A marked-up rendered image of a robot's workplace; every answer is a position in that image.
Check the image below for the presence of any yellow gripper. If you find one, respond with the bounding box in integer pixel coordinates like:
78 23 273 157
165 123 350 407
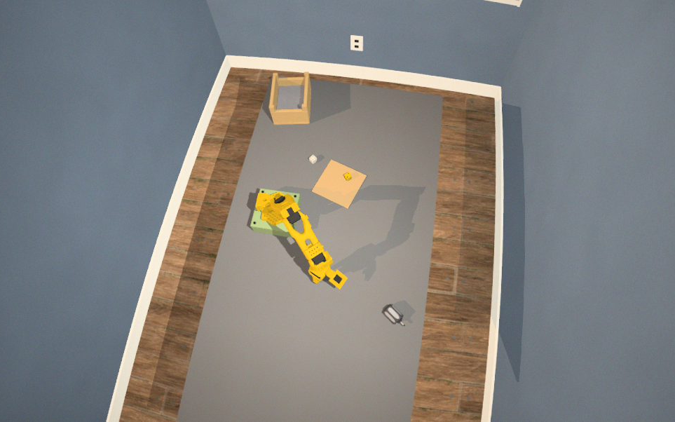
308 265 347 289

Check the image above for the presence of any light wooden crate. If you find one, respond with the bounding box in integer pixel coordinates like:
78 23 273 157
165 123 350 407
269 72 311 125

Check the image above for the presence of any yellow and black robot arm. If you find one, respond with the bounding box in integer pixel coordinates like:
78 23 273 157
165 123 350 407
257 192 333 271

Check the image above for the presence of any tan mat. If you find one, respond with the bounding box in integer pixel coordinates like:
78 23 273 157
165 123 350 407
312 160 366 209

